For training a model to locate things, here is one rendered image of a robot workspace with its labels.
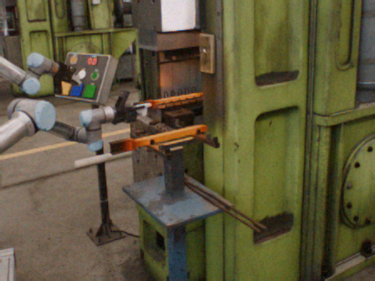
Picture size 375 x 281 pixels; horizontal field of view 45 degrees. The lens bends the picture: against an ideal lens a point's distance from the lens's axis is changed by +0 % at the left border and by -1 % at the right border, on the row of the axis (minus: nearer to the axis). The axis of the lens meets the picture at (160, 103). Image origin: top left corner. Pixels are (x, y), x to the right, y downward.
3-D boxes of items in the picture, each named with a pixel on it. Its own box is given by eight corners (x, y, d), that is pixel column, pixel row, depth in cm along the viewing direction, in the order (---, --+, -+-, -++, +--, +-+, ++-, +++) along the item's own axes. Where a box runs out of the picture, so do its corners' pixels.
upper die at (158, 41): (157, 51, 214) (156, 31, 211) (138, 48, 230) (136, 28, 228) (228, 43, 234) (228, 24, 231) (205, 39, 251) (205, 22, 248)
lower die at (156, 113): (161, 123, 223) (160, 106, 221) (141, 114, 240) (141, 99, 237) (228, 109, 243) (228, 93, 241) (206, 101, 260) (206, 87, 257)
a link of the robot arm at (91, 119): (79, 127, 214) (77, 109, 211) (100, 123, 219) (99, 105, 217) (84, 130, 207) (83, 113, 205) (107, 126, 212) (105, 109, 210)
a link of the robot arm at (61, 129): (-10, 119, 186) (67, 145, 226) (8, 122, 180) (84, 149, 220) (-1, 92, 188) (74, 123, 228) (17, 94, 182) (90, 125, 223)
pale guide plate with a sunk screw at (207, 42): (212, 74, 200) (211, 35, 195) (199, 70, 207) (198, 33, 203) (215, 73, 201) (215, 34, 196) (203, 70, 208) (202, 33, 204)
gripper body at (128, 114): (130, 118, 227) (109, 122, 221) (130, 101, 225) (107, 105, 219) (138, 121, 220) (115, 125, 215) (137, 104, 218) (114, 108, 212)
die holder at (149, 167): (169, 220, 219) (166, 133, 208) (133, 191, 251) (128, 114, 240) (257, 191, 246) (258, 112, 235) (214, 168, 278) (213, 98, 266)
